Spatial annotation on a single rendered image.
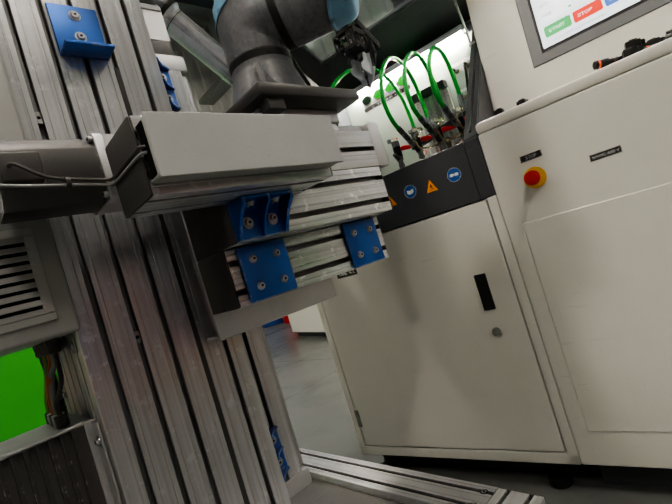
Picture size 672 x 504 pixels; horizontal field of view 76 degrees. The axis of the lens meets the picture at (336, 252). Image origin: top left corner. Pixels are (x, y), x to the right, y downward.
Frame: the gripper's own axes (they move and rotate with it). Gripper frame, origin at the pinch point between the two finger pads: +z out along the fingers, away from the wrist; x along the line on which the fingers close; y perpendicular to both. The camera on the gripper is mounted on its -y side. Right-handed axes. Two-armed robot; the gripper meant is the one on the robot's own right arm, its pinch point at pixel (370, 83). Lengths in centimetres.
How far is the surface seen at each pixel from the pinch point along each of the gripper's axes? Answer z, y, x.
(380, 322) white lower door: 68, -3, -23
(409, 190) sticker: 32.3, -2.9, 0.3
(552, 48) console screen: 7, -28, 42
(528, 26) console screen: -2.8, -30.8, 38.0
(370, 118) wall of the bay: -10, -57, -33
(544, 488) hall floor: 120, -3, 12
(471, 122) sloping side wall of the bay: 20.7, -7.7, 21.2
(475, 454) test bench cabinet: 112, -3, -5
